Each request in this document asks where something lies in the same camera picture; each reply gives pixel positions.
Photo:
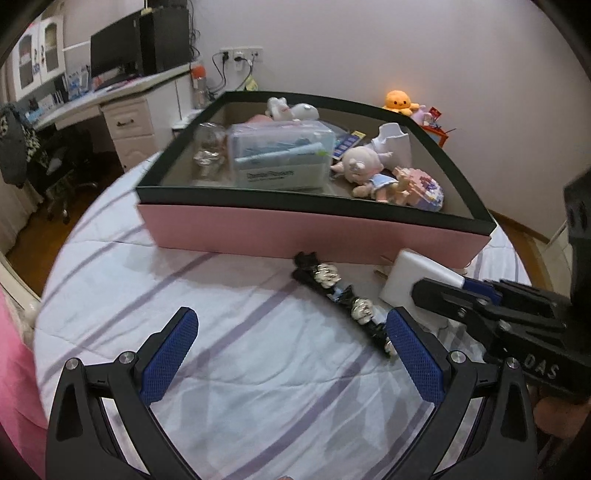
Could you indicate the black computer monitor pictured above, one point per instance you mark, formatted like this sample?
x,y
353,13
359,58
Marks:
x,y
115,50

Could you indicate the white desk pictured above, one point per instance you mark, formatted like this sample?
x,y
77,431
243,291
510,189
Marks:
x,y
115,90

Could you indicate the pink plush toy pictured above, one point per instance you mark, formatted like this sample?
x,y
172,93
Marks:
x,y
421,114

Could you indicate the white drawer cabinet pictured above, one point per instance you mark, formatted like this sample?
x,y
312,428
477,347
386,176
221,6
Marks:
x,y
129,134

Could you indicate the orange octopus plush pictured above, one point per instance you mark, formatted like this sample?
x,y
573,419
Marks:
x,y
399,100

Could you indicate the person's right hand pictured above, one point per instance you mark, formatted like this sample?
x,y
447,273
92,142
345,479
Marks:
x,y
554,415

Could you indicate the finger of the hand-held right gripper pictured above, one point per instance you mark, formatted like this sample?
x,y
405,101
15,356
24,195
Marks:
x,y
478,285
443,295

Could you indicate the white plush toy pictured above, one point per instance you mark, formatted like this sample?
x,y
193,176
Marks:
x,y
300,110

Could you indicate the black office chair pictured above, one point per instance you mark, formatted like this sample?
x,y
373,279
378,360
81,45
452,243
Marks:
x,y
60,175

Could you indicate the yellow-green small object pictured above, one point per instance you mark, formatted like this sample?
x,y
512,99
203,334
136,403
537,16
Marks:
x,y
251,84

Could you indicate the white bed frame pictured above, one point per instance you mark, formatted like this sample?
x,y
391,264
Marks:
x,y
21,290

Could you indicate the bottle with orange cap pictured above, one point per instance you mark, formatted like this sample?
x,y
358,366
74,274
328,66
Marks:
x,y
199,85

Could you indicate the white plastic cup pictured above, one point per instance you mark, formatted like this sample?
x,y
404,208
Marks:
x,y
395,141

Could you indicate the black patterned jacket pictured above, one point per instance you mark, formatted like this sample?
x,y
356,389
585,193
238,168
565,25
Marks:
x,y
14,147

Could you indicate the pink cloth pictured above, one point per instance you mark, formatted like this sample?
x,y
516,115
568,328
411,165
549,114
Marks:
x,y
18,369

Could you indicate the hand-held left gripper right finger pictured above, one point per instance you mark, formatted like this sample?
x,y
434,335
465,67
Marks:
x,y
415,362

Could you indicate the clear glass jar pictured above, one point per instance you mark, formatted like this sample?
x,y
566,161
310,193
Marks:
x,y
207,147

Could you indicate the pink building block toy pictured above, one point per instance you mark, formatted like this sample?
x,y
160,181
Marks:
x,y
418,189

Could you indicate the black strip with small figures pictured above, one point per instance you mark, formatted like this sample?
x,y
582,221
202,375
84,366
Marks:
x,y
323,277

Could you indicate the doll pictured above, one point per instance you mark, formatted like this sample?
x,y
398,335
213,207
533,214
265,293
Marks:
x,y
364,168

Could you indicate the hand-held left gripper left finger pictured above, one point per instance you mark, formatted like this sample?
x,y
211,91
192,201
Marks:
x,y
168,355

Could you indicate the red printed storage box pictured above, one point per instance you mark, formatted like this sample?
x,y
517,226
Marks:
x,y
436,134

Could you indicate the pink box with black rim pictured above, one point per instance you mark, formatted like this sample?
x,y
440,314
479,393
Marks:
x,y
277,230

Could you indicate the blue patterned box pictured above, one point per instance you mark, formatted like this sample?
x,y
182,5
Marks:
x,y
346,144

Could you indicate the white power adapter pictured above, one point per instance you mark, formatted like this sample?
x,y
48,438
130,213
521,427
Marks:
x,y
406,277

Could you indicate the clear plastic storage box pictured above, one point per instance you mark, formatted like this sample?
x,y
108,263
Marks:
x,y
281,157

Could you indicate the black computer tower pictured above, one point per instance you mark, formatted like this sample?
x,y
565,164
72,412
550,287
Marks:
x,y
166,39

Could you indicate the small pink packet box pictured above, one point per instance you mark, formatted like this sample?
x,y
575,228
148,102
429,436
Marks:
x,y
258,119

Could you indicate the striped white bed sheet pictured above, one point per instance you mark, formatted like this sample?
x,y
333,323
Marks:
x,y
254,323

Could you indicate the white glass-door cabinet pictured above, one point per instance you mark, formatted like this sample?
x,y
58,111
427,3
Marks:
x,y
37,55

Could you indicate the white wall outlet strip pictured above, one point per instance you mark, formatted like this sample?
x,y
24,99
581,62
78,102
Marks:
x,y
242,54

